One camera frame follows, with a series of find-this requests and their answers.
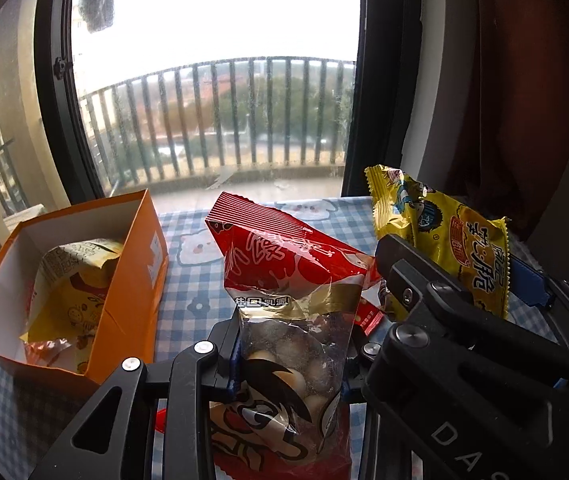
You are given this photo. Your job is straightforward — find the yellow crispy snack packet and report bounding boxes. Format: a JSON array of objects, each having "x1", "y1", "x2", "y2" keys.
[{"x1": 365, "y1": 165, "x2": 510, "y2": 320}]

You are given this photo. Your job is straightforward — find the red cartoon boy snack bag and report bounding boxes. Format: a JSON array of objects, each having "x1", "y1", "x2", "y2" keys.
[{"x1": 204, "y1": 194, "x2": 377, "y2": 479}]

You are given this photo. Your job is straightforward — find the pale yellow snack bag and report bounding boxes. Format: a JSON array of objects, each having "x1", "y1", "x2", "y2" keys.
[{"x1": 20, "y1": 238, "x2": 124, "y2": 375}]

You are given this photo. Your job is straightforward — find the orange cardboard box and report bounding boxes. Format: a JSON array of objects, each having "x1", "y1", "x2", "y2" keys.
[{"x1": 0, "y1": 191, "x2": 168, "y2": 396}]

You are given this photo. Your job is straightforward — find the blue checked bear tablecloth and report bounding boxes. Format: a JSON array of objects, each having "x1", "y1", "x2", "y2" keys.
[{"x1": 0, "y1": 195, "x2": 558, "y2": 480}]

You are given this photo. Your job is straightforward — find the dark red curtain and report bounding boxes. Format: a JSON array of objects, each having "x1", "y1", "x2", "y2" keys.
[{"x1": 445, "y1": 0, "x2": 569, "y2": 240}]

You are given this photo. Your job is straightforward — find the balcony metal railing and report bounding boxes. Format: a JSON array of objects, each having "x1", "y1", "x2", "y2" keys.
[{"x1": 78, "y1": 56, "x2": 356, "y2": 194}]

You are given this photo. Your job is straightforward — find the black window frame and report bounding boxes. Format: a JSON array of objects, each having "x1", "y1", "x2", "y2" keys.
[{"x1": 34, "y1": 0, "x2": 104, "y2": 205}]

